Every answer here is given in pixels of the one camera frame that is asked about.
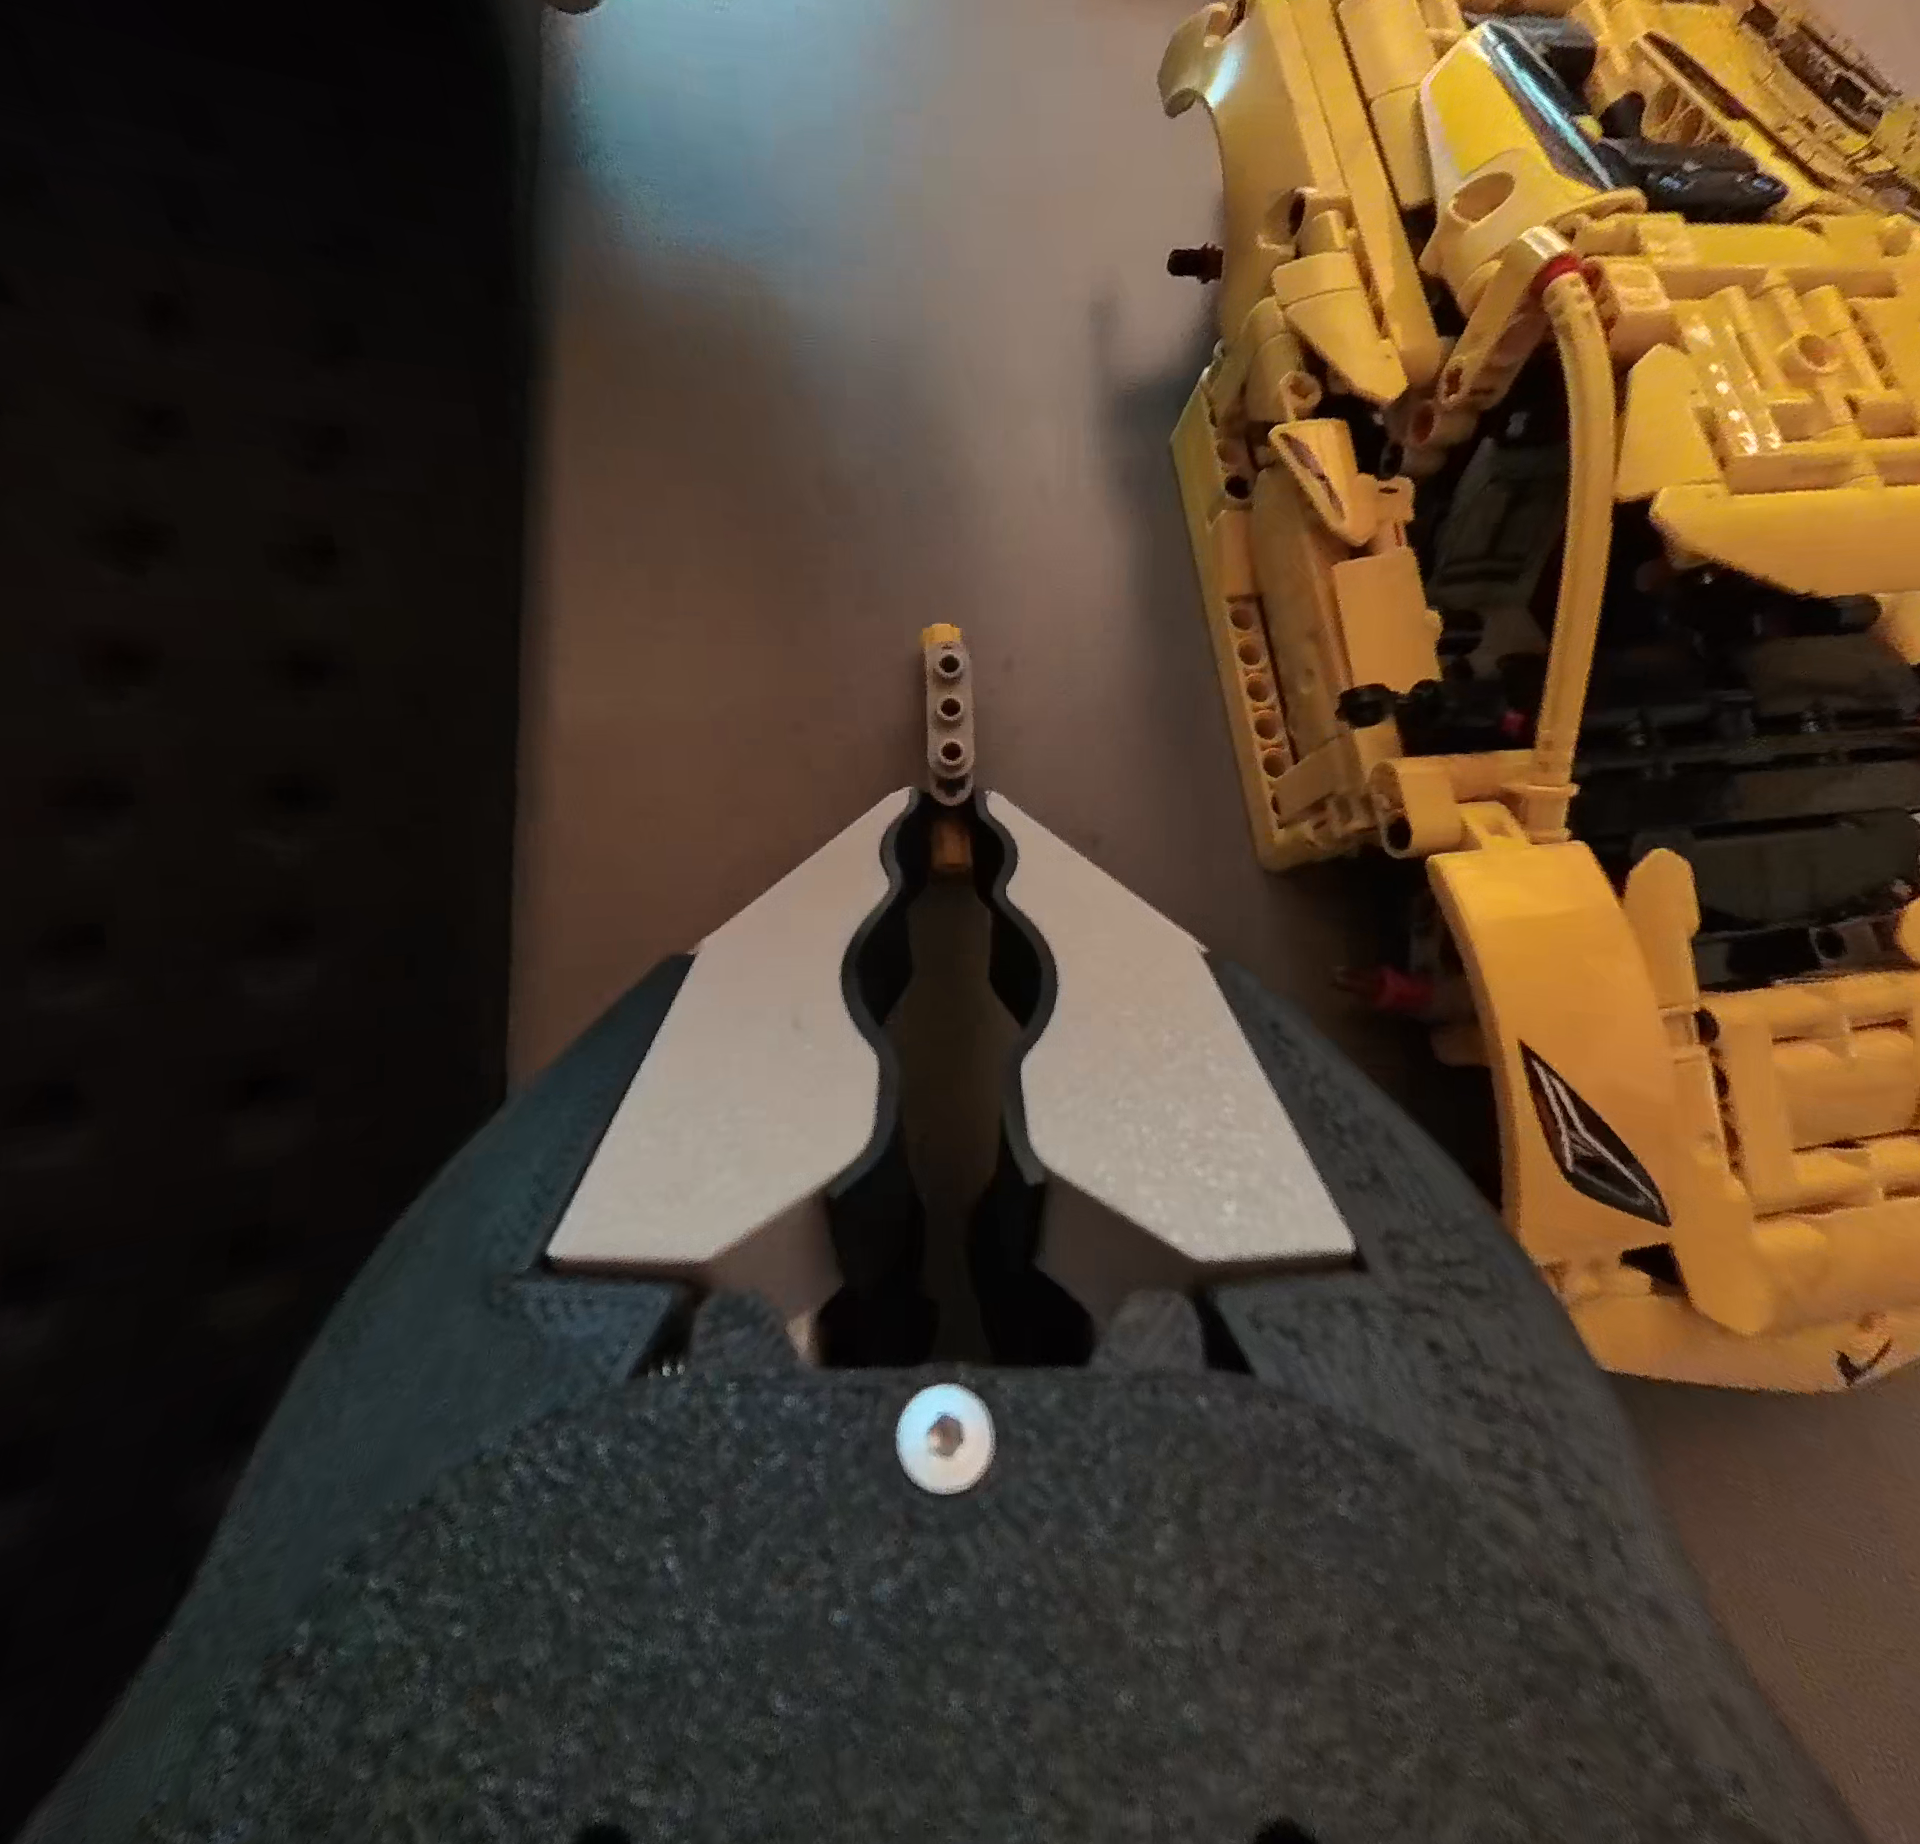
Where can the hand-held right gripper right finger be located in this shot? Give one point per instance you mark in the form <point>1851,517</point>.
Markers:
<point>1161,1110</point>

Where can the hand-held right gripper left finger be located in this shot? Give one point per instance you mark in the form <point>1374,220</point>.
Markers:
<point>736,1096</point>

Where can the short grey three-hole beam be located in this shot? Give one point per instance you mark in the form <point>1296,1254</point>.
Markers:
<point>948,726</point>

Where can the grey desk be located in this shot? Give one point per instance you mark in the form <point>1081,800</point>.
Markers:
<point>826,373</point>

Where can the yellow brick toy car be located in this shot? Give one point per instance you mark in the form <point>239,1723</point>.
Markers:
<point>1305,59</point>

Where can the dark perforated panel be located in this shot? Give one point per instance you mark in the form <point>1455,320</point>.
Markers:
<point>225,675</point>

